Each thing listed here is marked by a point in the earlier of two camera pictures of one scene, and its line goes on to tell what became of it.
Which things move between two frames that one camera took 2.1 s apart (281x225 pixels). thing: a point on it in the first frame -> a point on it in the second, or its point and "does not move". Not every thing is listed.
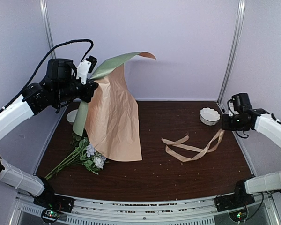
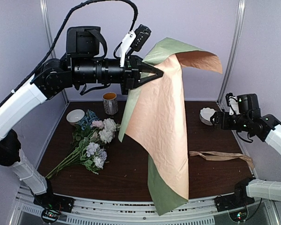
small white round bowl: x=71 y=116 does not move
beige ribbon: x=175 y=143 -> x=214 y=155
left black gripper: x=91 y=86 -> x=132 y=75
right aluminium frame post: x=241 y=5 does not move
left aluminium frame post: x=48 y=27 does not move
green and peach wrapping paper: x=110 y=119 -> x=154 y=120
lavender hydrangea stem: x=85 y=154 does not move
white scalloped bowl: x=209 y=116 does not move
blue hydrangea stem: x=83 y=142 -> x=85 y=123
